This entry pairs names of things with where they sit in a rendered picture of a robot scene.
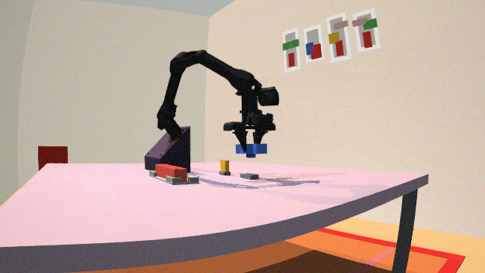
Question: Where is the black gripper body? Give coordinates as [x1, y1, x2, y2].
[223, 106, 276, 132]

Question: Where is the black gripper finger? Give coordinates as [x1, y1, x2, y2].
[253, 131, 268, 144]
[232, 131, 248, 152]

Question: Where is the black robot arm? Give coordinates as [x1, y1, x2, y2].
[157, 50, 279, 140]

